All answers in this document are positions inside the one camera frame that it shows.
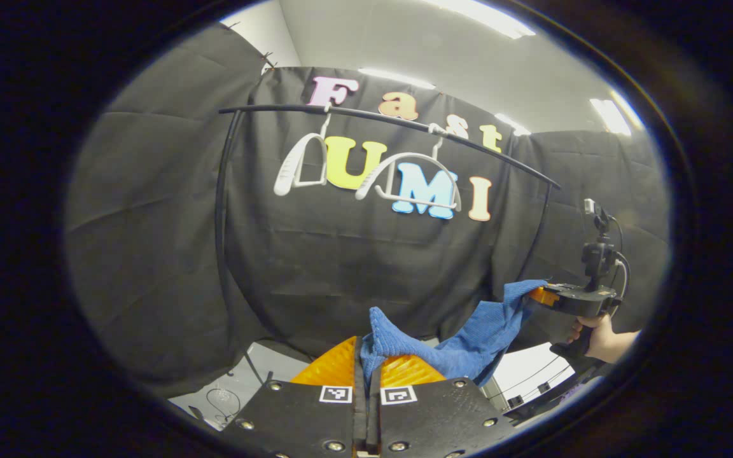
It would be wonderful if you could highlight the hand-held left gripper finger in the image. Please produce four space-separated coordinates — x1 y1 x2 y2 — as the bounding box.
223 336 367 458
368 354 520 458

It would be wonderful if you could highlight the black clothes rack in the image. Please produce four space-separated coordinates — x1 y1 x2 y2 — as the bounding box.
214 104 562 382

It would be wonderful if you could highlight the blue corduroy jacket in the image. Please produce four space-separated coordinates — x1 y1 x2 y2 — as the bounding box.
359 279 548 387

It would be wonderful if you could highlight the black backdrop cloth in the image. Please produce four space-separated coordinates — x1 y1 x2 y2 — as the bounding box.
64 22 673 398

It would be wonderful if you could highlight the white plastic hanger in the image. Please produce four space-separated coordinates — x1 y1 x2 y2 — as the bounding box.
274 105 329 197
355 124 463 214

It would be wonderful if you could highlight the ceiling light panel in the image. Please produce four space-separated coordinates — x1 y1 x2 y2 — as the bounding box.
424 0 536 39
495 113 531 136
589 97 631 136
359 67 436 90

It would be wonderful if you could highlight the thin grey wire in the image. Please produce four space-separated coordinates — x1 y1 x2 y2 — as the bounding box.
206 388 241 424

